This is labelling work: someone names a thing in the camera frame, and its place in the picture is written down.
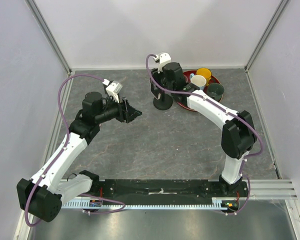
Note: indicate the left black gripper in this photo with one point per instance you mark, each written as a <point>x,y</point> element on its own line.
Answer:
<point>124,109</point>

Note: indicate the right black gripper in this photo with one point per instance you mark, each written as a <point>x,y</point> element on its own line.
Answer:
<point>156,76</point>

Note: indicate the pink-cased smartphone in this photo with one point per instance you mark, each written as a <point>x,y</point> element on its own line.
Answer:
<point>155,93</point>

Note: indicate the black round-base phone stand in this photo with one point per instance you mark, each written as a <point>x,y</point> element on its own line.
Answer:
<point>163,102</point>

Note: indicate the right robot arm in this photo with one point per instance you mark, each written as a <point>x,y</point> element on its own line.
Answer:
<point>238,134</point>

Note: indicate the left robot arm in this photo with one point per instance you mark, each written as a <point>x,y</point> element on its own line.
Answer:
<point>43,194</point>

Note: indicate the light blue mug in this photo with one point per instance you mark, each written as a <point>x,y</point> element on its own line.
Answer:
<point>198,80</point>

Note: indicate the yellow mug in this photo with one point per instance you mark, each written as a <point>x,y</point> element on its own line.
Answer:
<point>206,73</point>

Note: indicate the dark green mug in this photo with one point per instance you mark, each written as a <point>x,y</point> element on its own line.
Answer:
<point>215,91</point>

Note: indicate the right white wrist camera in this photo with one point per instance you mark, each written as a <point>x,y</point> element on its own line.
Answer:
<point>162,59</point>

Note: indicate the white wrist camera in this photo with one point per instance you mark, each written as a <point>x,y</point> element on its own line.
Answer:
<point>162,59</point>
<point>112,89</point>

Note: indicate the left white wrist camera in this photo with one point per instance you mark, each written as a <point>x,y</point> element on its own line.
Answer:
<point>112,89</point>

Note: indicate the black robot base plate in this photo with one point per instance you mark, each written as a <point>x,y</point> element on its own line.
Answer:
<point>166,191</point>

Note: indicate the slotted cable duct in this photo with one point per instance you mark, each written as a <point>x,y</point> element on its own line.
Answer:
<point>85,203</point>

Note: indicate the right aluminium frame post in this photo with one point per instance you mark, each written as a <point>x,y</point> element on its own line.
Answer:
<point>266,33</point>

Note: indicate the aluminium frame post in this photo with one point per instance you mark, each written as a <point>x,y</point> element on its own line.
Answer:
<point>48,34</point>
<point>266,33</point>

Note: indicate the left aluminium frame post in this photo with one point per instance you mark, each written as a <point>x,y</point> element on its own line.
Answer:
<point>48,34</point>

